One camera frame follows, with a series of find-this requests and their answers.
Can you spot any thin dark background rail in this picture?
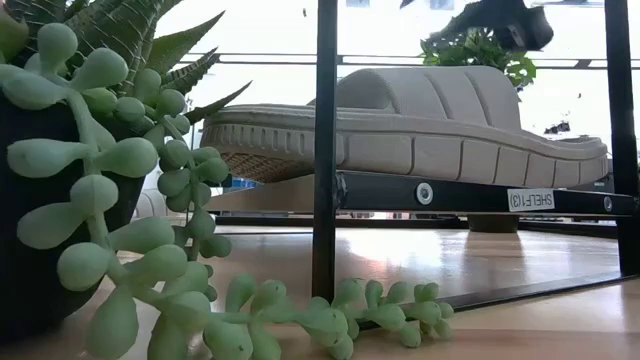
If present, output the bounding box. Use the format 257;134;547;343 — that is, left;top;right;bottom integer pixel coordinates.
177;51;640;70

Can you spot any black aluminium rig frame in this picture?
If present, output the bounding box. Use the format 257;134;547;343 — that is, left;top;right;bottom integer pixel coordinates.
134;213;621;240

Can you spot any pale green bead succulent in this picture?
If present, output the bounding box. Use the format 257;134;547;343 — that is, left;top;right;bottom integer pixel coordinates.
0;22;456;360

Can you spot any white shelf label sticker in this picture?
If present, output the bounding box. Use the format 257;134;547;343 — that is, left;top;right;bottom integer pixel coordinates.
506;187;556;213

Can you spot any black metal frame shelf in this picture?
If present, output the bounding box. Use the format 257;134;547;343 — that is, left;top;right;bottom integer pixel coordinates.
202;0;640;331

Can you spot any grey foam slide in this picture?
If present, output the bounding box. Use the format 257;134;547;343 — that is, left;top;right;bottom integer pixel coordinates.
199;64;612;194

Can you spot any leafy green plant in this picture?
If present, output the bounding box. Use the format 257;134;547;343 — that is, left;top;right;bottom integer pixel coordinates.
418;27;539;91

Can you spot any black succulent pot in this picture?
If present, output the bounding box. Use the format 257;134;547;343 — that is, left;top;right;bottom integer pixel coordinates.
0;92;146;346

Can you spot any spiky green succulent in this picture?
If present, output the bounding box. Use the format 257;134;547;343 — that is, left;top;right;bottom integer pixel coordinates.
0;0;254;126

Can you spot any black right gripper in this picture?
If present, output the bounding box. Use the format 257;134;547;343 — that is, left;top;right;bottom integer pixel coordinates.
428;0;556;51

